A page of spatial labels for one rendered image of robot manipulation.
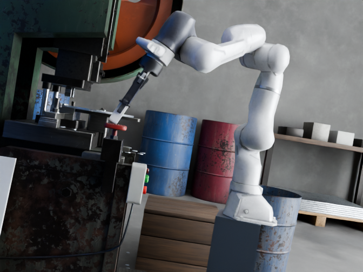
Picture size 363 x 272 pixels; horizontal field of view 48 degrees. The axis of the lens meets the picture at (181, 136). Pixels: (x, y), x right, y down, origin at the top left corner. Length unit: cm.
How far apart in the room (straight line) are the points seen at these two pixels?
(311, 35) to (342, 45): 42
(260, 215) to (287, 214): 72
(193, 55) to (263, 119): 46
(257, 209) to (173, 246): 57
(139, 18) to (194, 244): 114
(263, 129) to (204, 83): 347
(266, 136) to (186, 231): 71
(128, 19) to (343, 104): 392
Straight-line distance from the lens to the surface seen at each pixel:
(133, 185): 139
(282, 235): 240
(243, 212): 165
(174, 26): 131
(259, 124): 160
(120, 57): 200
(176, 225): 204
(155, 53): 127
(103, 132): 160
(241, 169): 165
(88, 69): 160
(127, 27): 206
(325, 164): 547
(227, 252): 167
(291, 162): 530
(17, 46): 159
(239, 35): 147
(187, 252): 207
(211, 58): 130
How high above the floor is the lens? 79
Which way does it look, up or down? 2 degrees down
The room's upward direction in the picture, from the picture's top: 9 degrees clockwise
